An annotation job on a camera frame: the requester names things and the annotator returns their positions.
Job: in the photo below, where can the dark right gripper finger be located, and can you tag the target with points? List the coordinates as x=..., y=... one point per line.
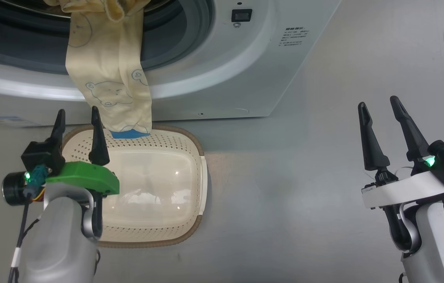
x=412, y=137
x=371, y=145

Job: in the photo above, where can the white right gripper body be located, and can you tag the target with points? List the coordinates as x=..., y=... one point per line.
x=406, y=190

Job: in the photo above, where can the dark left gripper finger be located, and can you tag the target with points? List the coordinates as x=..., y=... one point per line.
x=98, y=145
x=59, y=131

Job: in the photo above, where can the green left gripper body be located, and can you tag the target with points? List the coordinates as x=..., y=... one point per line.
x=88, y=177

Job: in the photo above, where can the cream clothes with blue cuffs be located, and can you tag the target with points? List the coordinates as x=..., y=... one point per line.
x=107, y=70

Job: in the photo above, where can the cream perforated laundry basket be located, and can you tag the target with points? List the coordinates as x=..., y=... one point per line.
x=147, y=177

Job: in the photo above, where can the white front-load washing machine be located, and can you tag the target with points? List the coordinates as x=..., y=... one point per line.
x=245, y=78

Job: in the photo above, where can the black door latch socket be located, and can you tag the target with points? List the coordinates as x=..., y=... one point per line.
x=242, y=15

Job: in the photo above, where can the blue energy label sticker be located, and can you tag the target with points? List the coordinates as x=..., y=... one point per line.
x=9, y=120

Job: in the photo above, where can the round drain filter cover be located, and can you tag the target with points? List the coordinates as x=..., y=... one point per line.
x=225, y=113

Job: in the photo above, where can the printed text label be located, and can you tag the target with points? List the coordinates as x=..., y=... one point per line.
x=294, y=36

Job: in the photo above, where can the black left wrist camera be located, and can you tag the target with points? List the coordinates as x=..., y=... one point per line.
x=41, y=155

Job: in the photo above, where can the teal left camera connector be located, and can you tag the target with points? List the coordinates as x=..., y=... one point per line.
x=36, y=179

